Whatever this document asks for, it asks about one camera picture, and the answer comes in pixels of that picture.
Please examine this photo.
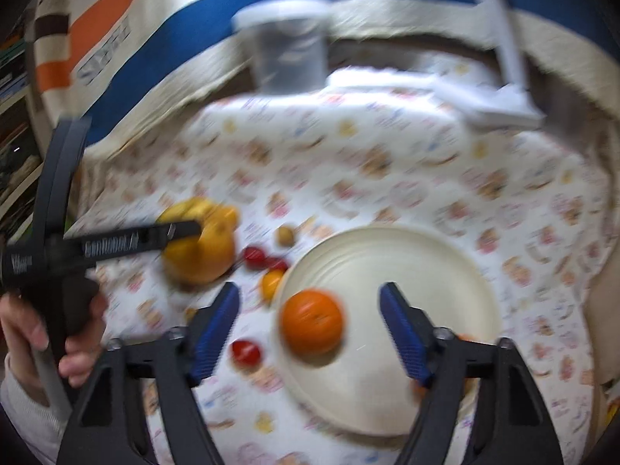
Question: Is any person's left forearm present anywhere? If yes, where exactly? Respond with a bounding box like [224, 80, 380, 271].
[0, 353, 74, 465]

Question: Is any large yellow pomelo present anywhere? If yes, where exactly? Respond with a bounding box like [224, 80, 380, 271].
[157, 198, 238, 286]

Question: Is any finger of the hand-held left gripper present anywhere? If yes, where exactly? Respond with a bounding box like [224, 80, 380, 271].
[146, 219, 202, 255]

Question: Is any small yellow kumquat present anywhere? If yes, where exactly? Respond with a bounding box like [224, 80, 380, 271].
[260, 271, 286, 301]

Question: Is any orange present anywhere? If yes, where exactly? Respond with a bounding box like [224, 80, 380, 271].
[213, 206, 241, 231]
[278, 288, 346, 355]

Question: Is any person's left hand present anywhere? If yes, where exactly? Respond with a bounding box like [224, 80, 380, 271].
[0, 293, 108, 391]

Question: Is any white desk lamp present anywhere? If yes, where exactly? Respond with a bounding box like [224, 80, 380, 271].
[458, 0, 544, 131]

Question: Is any cream round plate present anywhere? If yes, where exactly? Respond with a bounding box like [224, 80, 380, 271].
[277, 225, 505, 439]

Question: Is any translucent plastic container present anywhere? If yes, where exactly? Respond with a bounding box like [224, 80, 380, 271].
[231, 0, 332, 95]

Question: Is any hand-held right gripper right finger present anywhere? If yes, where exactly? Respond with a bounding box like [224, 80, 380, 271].
[379, 281, 565, 465]

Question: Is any bear print tablecloth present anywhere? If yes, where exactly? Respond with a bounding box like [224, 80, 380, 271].
[63, 53, 611, 465]

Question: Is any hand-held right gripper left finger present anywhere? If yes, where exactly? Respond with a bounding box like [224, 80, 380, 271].
[57, 281, 243, 465]

